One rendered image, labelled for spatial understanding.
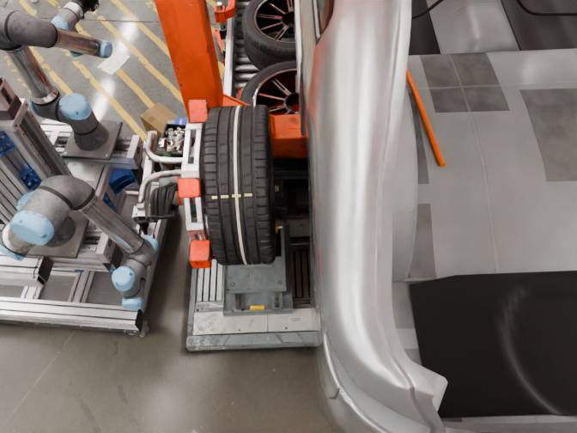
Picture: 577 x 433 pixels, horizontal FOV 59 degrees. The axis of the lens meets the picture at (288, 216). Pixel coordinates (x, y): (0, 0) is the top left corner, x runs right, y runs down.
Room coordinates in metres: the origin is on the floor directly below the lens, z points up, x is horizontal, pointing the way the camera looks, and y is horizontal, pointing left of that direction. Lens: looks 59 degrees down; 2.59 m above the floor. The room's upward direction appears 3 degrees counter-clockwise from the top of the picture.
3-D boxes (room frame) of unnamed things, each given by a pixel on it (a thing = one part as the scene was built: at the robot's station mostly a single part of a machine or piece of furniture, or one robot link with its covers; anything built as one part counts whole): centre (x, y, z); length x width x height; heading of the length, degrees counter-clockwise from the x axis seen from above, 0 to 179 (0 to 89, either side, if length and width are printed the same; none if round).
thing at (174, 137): (1.75, 0.57, 0.51); 0.20 x 0.14 x 0.13; 171
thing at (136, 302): (0.76, 0.59, 0.85); 0.11 x 0.08 x 0.09; 179
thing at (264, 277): (1.22, 0.18, 0.32); 0.40 x 0.30 x 0.28; 179
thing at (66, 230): (1.07, 0.95, 0.87); 0.15 x 0.15 x 0.10
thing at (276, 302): (1.18, 0.18, 0.13); 0.50 x 0.36 x 0.10; 179
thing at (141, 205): (1.13, 0.47, 1.03); 0.19 x 0.18 x 0.11; 89
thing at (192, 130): (1.23, 0.35, 0.85); 0.54 x 0.07 x 0.54; 179
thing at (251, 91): (2.04, -0.08, 0.39); 0.66 x 0.66 x 0.24
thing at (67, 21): (1.85, 0.91, 1.21); 0.11 x 0.08 x 0.09; 158
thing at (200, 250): (0.91, 0.35, 0.85); 0.09 x 0.08 x 0.07; 179
